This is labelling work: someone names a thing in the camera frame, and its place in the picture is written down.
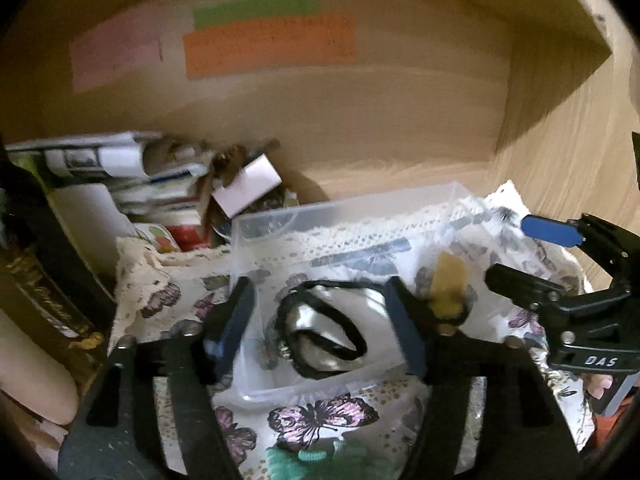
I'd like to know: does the butterfly print lace cloth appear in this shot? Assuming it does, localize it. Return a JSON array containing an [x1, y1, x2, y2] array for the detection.
[[106, 179, 597, 480]]

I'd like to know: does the pink paper note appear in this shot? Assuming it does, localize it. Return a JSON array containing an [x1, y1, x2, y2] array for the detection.
[[68, 9, 163, 93]]

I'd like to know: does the dark glass bottle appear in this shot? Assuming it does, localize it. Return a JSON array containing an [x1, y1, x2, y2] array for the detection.
[[1, 150, 115, 351]]

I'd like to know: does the orange paper note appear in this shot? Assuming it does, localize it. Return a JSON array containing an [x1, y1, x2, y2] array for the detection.
[[183, 13, 358, 80]]

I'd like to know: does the stack of papers and books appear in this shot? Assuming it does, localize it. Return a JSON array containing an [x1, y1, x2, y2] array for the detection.
[[6, 131, 216, 250]]

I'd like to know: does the right hand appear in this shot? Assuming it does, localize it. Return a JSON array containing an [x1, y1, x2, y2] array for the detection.
[[582, 374, 614, 400]]

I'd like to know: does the red and white box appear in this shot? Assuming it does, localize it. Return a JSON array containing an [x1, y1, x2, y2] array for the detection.
[[162, 210, 209, 252]]

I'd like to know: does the wooden shelf unit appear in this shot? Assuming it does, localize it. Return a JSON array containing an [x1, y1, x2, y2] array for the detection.
[[0, 0, 640, 291]]

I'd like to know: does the yellow felt ball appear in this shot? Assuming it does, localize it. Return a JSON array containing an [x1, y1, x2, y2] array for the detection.
[[427, 290, 471, 325]]

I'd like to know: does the clear plastic storage box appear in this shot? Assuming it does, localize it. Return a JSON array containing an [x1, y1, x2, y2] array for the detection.
[[231, 183, 499, 402]]

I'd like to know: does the green knitted cloth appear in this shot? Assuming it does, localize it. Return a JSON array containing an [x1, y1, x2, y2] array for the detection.
[[267, 440, 376, 480]]

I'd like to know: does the yellow tag on box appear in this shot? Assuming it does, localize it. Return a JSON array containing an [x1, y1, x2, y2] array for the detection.
[[431, 252, 469, 295]]

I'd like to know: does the white paper card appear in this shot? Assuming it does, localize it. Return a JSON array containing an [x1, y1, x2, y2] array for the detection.
[[212, 155, 282, 218]]

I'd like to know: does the beige rounded object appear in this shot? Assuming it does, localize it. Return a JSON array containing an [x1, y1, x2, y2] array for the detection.
[[1, 312, 79, 426]]

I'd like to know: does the green paper note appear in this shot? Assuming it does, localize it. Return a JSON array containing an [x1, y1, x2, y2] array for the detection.
[[192, 0, 322, 30]]

